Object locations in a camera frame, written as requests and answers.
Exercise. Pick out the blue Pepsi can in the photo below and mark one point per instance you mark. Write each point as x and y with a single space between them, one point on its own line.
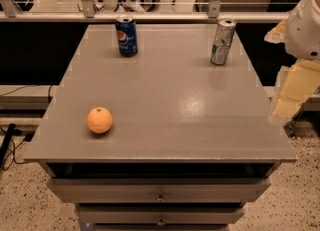
126 35

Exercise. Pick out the upper drawer knob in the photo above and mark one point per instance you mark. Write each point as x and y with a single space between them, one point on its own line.
160 198

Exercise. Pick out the metal guard rail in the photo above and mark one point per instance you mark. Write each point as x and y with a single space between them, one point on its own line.
89 13

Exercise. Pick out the drawer knob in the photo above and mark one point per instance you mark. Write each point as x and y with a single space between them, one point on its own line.
160 198
161 222

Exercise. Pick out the grey drawer cabinet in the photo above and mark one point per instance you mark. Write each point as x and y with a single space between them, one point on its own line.
175 116

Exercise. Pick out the lower grey drawer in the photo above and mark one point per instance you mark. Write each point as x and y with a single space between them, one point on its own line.
150 214

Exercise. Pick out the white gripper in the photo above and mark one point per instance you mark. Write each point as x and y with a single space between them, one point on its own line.
304 31

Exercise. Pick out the lower drawer knob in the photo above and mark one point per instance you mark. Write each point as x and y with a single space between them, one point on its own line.
161 222

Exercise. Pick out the upper grey drawer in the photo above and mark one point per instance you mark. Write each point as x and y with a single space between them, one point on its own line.
216 190

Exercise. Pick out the silver energy drink can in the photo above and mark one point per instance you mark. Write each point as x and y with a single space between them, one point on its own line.
222 41

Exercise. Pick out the orange fruit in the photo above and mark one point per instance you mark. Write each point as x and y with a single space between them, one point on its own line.
99 120

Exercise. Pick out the grey drawer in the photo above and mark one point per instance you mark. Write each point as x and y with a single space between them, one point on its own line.
216 190
150 214

